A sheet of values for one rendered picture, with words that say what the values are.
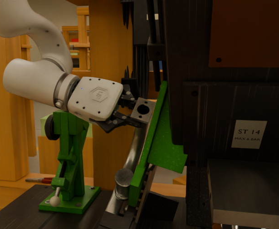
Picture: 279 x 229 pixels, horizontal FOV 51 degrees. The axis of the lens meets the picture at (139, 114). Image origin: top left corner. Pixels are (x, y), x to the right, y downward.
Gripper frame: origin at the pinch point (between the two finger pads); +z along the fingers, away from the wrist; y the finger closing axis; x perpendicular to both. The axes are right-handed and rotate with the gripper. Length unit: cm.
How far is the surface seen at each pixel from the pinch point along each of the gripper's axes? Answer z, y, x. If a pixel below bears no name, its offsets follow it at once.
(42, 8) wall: -584, 715, 639
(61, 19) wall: -507, 704, 656
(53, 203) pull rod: -15.7, -19.4, 22.6
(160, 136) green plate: 6.4, -7.2, -6.4
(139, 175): 4.7, -14.3, -2.6
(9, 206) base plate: -29.8, -22.7, 31.6
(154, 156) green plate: 6.3, -10.1, -3.4
